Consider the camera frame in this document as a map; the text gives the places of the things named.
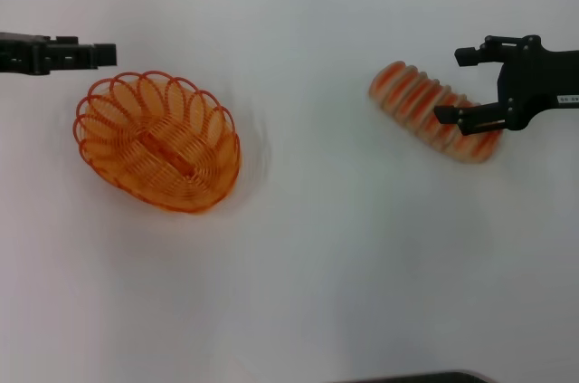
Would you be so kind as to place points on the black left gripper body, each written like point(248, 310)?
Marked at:
point(20, 54)

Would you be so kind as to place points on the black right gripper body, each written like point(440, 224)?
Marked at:
point(538, 79)

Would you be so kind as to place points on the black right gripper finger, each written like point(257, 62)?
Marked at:
point(481, 51)
point(479, 119)

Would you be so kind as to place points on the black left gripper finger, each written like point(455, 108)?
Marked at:
point(86, 56)

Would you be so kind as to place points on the striped orange bread loaf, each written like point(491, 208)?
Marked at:
point(407, 93)

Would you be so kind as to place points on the black robot torso edge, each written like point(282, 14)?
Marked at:
point(420, 377)

